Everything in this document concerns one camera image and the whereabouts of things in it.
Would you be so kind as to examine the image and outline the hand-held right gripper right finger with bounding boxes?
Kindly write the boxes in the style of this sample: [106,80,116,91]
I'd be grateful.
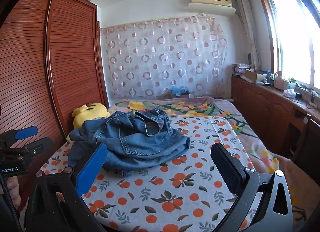
[211,142,293,232]

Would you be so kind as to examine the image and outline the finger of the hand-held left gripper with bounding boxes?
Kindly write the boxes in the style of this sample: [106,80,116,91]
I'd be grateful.
[0,125,39,148]
[10,136,54,160]

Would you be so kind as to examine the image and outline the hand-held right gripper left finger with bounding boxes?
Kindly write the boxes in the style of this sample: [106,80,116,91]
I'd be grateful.
[24,142,108,232]

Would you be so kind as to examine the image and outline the blue denim pants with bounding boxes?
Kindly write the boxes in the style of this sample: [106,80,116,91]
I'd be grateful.
[67,108,192,177]

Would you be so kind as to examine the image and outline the person's left forearm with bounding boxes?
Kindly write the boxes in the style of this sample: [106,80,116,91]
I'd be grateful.
[0,193,25,232]

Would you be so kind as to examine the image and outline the person's left hand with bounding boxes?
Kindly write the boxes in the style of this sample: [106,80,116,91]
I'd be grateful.
[0,176,22,209]

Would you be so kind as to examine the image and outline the orange fruit print bed sheet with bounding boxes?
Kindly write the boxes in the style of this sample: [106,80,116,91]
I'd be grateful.
[40,116,260,232]

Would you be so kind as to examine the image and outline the yellow plush toy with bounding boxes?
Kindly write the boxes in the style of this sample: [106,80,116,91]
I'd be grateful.
[66,102,110,141]

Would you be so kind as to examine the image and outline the pink floral blanket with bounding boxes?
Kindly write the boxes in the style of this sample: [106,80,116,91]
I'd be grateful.
[107,96,308,222]

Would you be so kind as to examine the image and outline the long wooden cabinet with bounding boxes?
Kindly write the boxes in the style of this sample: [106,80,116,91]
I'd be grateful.
[230,75,320,170]

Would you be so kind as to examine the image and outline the wooden slatted wardrobe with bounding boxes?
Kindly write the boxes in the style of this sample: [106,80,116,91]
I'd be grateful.
[0,0,109,197]

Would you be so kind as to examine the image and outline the open cardboard box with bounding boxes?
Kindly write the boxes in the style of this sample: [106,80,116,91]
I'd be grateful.
[244,68,267,83]

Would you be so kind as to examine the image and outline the white tissue box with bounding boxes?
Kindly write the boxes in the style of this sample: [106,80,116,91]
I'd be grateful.
[282,88,297,98]

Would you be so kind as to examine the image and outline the stack of papers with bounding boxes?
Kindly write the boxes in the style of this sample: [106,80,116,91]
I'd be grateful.
[231,63,252,76]

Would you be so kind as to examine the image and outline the pink bottle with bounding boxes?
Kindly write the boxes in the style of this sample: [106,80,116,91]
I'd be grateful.
[274,70,284,89]

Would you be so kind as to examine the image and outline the circle pattern sheer curtain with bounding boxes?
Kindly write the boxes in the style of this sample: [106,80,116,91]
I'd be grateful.
[100,16,228,99]

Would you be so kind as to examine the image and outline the white floral window curtain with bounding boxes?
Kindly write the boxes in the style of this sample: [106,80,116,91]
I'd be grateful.
[235,0,262,70]

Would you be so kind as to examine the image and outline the bright window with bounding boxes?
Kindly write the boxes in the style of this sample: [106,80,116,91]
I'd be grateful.
[260,0,320,93]

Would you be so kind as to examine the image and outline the black braided cable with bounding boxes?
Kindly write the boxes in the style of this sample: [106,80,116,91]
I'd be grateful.
[0,172,21,232]

